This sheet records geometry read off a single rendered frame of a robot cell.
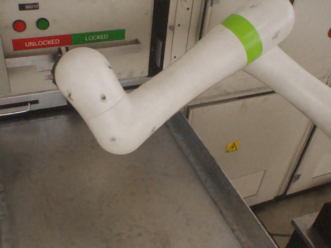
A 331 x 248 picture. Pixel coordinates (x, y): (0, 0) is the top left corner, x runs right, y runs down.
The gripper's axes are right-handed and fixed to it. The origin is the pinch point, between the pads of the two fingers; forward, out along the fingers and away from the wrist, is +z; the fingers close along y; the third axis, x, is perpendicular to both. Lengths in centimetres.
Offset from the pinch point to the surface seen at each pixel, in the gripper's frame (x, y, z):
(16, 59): -10.7, -4.6, 1.1
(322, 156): 128, 61, 36
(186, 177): 26.5, 32.0, -19.0
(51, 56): -1.3, -4.3, 1.2
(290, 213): 114, 93, 46
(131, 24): 23.0, -10.9, 2.0
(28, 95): -8.7, 6.3, 10.6
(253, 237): 33, 43, -40
